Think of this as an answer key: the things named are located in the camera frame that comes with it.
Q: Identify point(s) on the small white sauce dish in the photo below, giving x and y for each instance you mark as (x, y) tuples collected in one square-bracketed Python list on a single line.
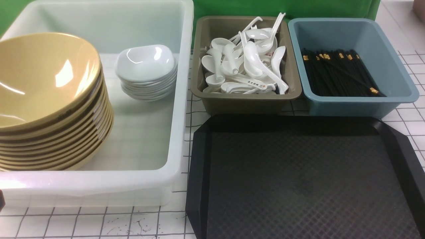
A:
[(145, 63)]

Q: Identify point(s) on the white ceramic soup spoon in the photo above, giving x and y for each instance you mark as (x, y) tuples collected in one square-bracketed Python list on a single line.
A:
[(252, 56)]

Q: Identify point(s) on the black chopstick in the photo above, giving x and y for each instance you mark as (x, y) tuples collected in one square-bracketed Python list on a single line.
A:
[(371, 89)]

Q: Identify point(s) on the tan noodle bowl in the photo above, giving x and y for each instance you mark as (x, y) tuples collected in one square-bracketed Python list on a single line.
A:
[(44, 75)]

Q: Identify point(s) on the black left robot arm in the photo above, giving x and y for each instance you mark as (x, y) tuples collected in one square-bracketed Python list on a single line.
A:
[(2, 201)]

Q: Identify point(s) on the olive plastic spoon bin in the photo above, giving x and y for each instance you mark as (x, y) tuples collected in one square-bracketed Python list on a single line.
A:
[(245, 99)]

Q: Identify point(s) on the pile of white spoons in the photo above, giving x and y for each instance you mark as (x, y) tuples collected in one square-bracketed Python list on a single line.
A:
[(228, 70)]

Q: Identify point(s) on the black plastic serving tray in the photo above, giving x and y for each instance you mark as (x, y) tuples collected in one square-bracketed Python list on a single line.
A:
[(303, 177)]

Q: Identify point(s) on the stack of white dishes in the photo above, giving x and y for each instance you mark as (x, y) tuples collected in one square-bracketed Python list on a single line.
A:
[(151, 91)]

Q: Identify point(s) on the large white plastic bin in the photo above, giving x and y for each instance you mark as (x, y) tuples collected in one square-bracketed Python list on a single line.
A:
[(141, 158)]

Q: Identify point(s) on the pile of black chopsticks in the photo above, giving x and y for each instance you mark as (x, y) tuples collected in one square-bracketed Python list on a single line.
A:
[(326, 81)]

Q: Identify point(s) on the stack of tan bowls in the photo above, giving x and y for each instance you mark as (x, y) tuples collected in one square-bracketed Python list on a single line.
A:
[(50, 126)]

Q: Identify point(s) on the blue plastic chopstick bin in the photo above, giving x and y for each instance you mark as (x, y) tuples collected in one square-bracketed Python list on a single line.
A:
[(369, 41)]

